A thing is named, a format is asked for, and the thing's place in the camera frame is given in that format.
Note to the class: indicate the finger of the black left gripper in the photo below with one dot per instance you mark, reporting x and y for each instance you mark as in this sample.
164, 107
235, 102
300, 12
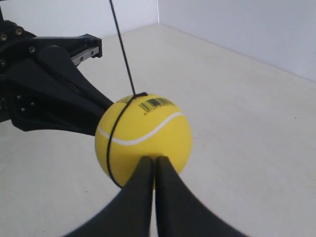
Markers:
65, 86
28, 112

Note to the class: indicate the yellow tennis ball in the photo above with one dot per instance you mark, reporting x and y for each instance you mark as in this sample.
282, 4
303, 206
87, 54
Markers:
145, 125

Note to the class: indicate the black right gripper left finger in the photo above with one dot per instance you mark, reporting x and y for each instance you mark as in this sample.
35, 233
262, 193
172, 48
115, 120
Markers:
129, 212

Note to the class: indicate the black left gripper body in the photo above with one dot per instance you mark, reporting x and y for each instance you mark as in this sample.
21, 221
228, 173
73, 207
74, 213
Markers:
17, 44

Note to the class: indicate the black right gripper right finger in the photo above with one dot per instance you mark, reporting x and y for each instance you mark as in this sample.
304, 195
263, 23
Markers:
180, 213

